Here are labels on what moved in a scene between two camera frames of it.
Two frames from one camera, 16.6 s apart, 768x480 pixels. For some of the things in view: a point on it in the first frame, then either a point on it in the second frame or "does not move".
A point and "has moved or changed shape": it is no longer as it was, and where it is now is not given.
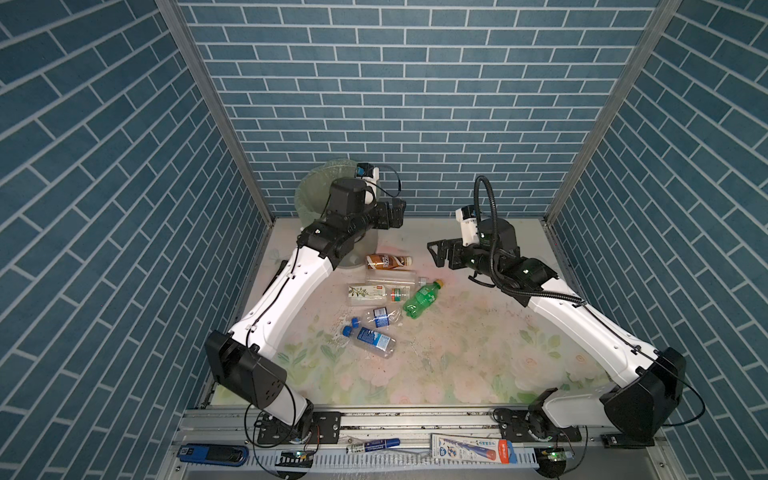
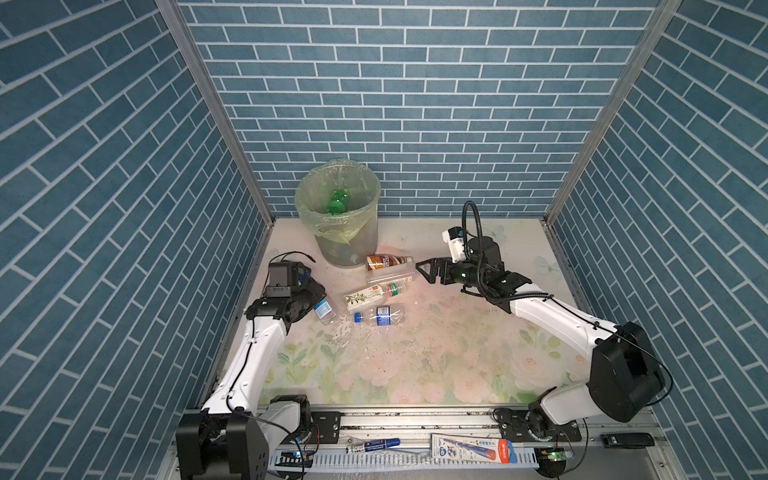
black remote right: x=613 y=441 does not move
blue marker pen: x=372 y=445 does not move
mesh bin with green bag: x=311 y=197 does not move
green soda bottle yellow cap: x=422 y=300 has moved or changed shape
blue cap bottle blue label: x=379 y=343 → x=325 y=311
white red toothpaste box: x=472 y=449 does not move
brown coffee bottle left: x=387 y=261 does not move
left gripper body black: x=374 y=218 → x=307 y=294
